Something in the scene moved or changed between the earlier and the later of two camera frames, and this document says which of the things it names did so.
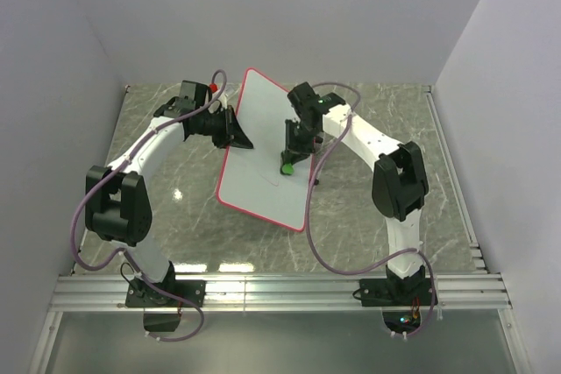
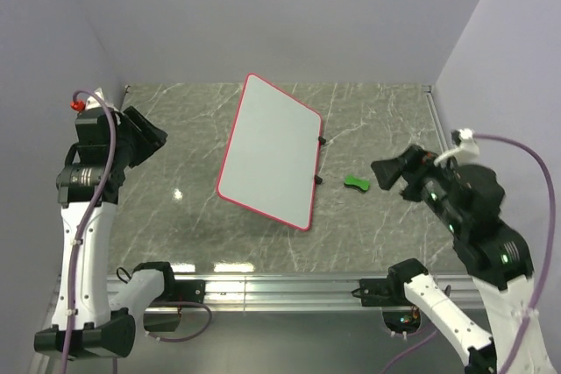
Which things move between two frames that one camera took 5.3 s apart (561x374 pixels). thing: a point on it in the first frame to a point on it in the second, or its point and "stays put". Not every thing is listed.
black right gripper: (296, 151) to (412, 164)
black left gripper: (234, 135) to (151, 137)
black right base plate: (379, 292) stays put
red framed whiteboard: (251, 179) stays put
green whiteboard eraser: (288, 169) to (359, 184)
